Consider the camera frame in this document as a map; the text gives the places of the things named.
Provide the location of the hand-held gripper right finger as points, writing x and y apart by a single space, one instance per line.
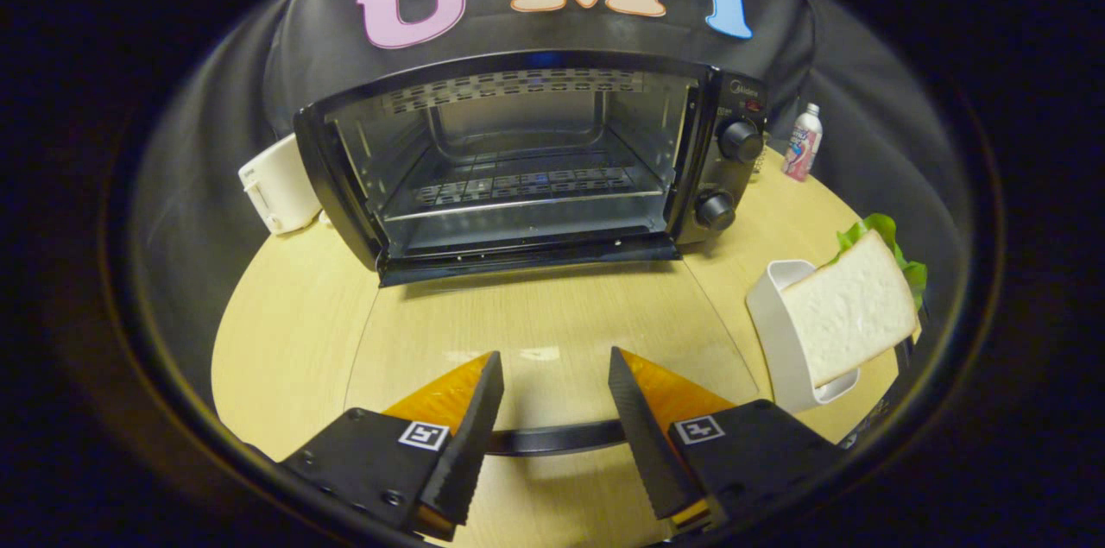
643 444

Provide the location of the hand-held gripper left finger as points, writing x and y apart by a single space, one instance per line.
466 444

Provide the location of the white bread lettuce sandwich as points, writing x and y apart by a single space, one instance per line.
850 315

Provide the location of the black toaster oven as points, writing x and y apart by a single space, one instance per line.
734 185

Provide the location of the white slot toaster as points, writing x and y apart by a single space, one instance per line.
280 185

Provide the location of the white rectangular container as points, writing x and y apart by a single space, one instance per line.
777 332

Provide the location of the white pink spray bottle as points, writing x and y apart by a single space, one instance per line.
803 147

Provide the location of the black backdrop cloth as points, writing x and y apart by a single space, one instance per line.
483 34

